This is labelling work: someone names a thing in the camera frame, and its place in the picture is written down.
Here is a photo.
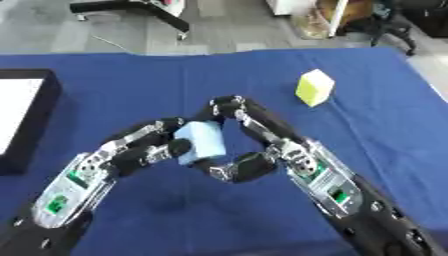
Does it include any yellow block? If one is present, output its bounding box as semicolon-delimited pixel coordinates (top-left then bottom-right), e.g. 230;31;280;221
294;68;336;108

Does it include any black wheeled stand base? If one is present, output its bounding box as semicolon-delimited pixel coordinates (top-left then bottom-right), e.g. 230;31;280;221
68;0;193;42

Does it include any black chair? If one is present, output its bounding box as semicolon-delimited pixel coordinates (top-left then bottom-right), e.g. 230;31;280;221
369;0;448;57

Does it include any black box white inside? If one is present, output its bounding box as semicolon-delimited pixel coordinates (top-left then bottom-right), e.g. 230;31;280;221
0;68;63;176

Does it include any white cabinet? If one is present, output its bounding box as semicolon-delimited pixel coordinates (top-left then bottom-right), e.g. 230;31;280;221
264;0;352;38

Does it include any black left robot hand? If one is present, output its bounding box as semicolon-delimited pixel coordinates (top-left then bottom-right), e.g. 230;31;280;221
99;116;195;178

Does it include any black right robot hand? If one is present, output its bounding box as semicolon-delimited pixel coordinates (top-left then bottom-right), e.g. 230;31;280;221
192;95;305;184

